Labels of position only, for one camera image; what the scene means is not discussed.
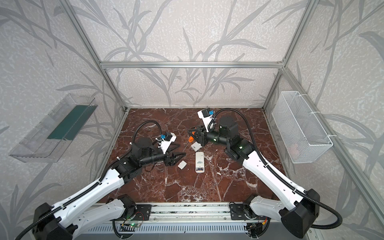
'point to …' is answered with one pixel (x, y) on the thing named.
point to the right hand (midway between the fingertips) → (190, 126)
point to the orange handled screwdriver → (191, 139)
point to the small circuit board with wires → (132, 225)
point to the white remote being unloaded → (199, 162)
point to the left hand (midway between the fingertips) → (183, 146)
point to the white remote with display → (196, 146)
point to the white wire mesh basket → (304, 137)
